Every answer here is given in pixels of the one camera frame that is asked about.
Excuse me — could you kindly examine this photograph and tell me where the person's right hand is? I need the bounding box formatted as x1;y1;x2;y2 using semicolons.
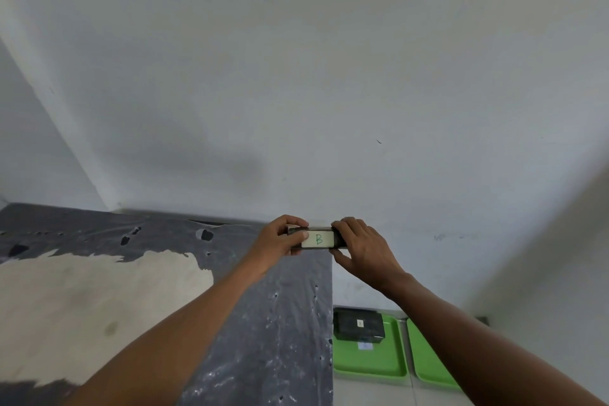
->
329;217;406;296

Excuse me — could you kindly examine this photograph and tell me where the person's left hand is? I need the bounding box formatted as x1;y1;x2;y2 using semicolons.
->
247;215;310;278

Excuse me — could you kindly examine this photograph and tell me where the black box with white label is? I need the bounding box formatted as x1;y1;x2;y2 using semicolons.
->
287;225;347;250

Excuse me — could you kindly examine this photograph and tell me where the person's left forearm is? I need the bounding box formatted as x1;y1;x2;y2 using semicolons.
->
61;260;279;406

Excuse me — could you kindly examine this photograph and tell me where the person's right forearm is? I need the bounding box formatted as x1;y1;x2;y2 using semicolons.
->
381;272;609;406

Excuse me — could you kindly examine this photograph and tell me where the black box with small label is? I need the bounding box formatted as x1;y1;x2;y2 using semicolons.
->
332;309;386;344

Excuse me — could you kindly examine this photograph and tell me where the green plastic tray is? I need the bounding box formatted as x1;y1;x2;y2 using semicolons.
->
406;318;463;392
331;307;409;379

